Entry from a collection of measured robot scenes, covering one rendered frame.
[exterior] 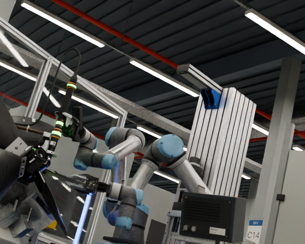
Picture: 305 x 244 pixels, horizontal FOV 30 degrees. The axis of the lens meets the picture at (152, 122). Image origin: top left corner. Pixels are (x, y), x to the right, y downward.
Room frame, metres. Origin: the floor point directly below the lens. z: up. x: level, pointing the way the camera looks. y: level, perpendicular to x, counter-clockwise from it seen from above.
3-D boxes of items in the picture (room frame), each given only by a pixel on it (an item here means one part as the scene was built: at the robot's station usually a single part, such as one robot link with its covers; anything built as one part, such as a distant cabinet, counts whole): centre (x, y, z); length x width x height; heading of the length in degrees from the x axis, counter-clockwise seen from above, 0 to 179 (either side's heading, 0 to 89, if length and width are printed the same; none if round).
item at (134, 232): (3.26, -0.06, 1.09); 0.15 x 0.15 x 0.10
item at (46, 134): (2.62, 0.43, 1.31); 0.09 x 0.07 x 0.10; 88
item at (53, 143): (2.62, 0.42, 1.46); 0.04 x 0.04 x 0.46
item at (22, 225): (2.60, 0.44, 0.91); 0.12 x 0.08 x 0.12; 53
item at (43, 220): (2.68, 0.41, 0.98); 0.20 x 0.16 x 0.20; 53
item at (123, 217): (2.66, 0.01, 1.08); 0.11 x 0.08 x 0.11; 17
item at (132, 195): (2.64, 0.01, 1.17); 0.11 x 0.08 x 0.09; 90
